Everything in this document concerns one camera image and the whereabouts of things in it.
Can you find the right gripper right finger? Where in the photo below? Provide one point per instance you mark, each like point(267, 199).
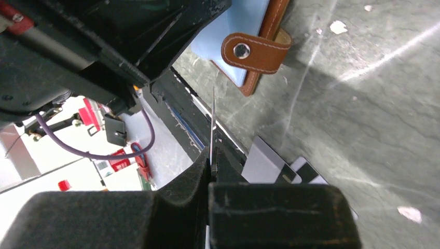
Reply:
point(244, 215)

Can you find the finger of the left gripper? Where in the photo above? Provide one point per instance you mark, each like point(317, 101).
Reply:
point(138, 40)

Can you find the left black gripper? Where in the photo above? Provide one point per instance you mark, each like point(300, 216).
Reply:
point(45, 57)

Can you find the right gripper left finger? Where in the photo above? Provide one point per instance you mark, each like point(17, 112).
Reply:
point(175, 216)

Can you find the brown leather card holder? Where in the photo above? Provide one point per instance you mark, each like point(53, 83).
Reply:
point(246, 41)

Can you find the dropped grey stripe card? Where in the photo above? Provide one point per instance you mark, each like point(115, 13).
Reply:
point(264, 166)

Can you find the black card holder background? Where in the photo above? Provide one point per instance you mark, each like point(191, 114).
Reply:
point(115, 130)

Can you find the red tool background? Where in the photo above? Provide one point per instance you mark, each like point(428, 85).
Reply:
point(90, 116)

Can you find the red box background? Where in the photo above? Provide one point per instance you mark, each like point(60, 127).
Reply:
point(120, 164)

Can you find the black base frame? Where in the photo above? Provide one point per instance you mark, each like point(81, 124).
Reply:
point(187, 117)

